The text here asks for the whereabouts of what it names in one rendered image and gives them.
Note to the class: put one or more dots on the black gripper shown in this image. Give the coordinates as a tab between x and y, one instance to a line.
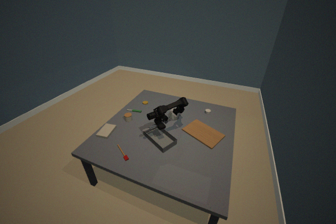
158	122

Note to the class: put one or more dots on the grey cylinder with orange lid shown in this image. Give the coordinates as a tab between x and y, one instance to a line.
128	117

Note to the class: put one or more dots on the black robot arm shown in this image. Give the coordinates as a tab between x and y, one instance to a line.
161	110

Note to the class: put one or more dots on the beige flat rectangular block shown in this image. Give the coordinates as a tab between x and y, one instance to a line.
106	131

